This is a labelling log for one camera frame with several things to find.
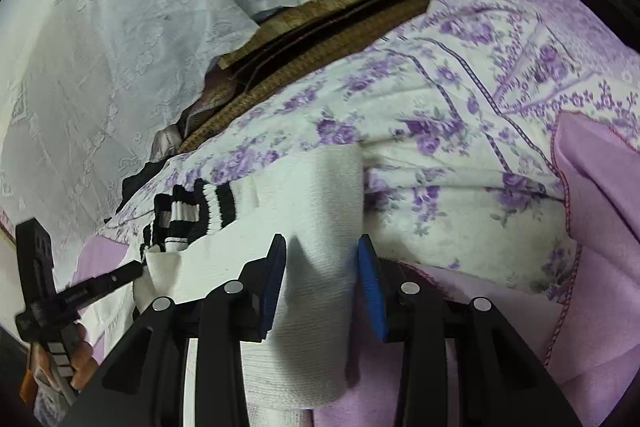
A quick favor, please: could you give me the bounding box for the black cloth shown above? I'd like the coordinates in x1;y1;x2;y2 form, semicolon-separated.
120;159;168;210

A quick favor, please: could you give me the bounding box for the white lace cloth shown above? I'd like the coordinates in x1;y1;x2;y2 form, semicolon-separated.
0;0;368;253

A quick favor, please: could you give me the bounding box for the lilac bed sheet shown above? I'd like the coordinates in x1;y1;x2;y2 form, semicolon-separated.
70;109;640;427

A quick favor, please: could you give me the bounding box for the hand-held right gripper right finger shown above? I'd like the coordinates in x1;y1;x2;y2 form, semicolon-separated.
357;234;584;427

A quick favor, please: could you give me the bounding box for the striped brown cloth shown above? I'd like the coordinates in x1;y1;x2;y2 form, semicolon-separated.
184;96;237;135

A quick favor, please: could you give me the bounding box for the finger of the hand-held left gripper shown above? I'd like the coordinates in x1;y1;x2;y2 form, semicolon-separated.
75;261;147;303

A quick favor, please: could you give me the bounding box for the white sweater with black stripes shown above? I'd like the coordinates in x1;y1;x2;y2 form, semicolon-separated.
132;147;364;427

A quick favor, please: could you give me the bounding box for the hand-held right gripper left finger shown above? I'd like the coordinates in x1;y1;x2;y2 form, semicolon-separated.
60;234;287;427

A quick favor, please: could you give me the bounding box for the purple floral quilt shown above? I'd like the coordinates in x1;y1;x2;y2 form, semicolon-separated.
105;0;640;304

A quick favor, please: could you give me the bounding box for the person's left hand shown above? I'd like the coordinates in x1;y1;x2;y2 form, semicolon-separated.
66;323;98;392

